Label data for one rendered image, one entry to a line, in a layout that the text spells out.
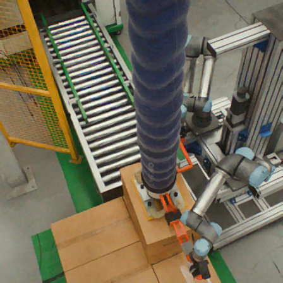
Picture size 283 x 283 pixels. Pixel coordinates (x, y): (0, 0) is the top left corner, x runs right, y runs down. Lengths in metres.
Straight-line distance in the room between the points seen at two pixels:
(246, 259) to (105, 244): 1.27
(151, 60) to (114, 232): 1.79
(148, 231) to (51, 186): 1.59
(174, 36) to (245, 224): 2.29
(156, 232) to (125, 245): 0.47
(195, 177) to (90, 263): 1.26
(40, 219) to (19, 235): 0.23
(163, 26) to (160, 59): 0.15
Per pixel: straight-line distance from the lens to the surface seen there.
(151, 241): 2.59
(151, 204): 2.66
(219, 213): 3.51
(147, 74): 1.61
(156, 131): 1.90
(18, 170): 3.82
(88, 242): 3.06
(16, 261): 3.75
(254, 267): 3.61
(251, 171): 2.12
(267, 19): 2.23
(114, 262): 2.98
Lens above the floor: 3.38
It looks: 56 degrees down
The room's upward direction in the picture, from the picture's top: 4 degrees counter-clockwise
